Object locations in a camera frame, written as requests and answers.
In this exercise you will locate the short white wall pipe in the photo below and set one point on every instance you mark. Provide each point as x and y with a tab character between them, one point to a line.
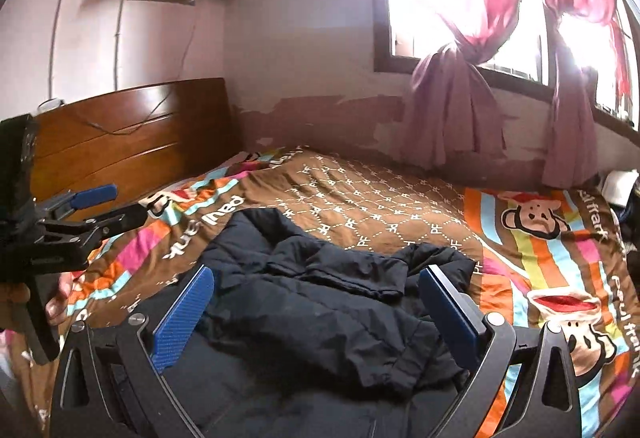
118	42

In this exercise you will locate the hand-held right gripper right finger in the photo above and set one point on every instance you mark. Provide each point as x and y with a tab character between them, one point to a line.
447	313

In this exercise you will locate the white bag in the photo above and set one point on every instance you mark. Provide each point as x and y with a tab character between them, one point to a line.
620	188

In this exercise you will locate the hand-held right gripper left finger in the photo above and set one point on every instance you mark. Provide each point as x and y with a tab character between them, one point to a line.
182	318

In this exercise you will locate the brown cartoon printed quilt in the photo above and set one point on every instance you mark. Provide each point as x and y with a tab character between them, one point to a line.
375	208

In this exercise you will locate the white power strip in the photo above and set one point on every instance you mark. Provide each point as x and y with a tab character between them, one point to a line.
51	104

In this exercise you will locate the pink tied curtain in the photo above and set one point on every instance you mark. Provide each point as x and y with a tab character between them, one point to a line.
570	142
450	117

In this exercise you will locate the long white wall pipe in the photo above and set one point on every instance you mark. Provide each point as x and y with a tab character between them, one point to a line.
56	27

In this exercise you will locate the person's left forearm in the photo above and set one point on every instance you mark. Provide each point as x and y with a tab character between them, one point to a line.
12	308

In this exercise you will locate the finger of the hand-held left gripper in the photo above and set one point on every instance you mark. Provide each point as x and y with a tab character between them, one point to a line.
120	215
92	194

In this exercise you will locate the dark navy padded jacket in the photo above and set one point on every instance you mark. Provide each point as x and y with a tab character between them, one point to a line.
310	318

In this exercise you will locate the wooden bed headboard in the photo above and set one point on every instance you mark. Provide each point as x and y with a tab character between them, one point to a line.
150	127

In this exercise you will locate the person's left hand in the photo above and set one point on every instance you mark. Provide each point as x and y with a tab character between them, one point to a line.
57	305

